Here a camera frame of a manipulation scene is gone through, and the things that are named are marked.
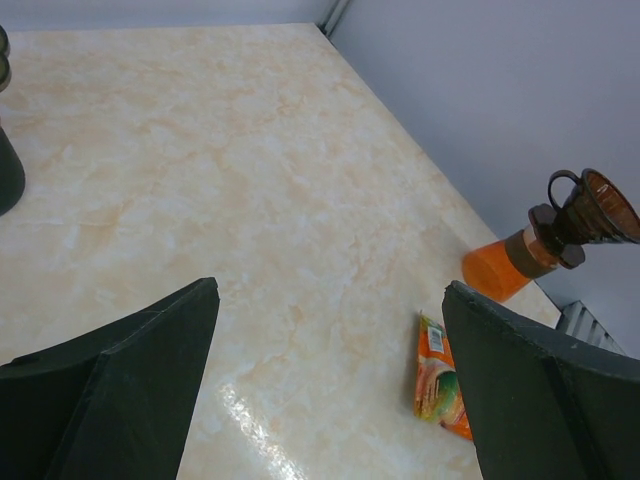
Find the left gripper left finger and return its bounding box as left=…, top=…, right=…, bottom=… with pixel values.
left=1, top=277, right=219, bottom=479

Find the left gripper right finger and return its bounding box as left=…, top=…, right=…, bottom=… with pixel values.
left=442, top=281, right=639, bottom=479

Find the brown coffee dripper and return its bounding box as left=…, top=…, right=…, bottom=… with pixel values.
left=529, top=168, right=639, bottom=269

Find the olive green coffee dripper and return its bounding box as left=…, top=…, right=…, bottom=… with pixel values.
left=0, top=27, right=12, bottom=92

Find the red glass coffee server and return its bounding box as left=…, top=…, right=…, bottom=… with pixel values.
left=0, top=129, right=26, bottom=215

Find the orange snack packet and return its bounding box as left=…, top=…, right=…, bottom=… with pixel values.
left=413, top=313, right=473, bottom=441

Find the aluminium frame rail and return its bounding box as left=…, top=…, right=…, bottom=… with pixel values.
left=556, top=301, right=625, bottom=356

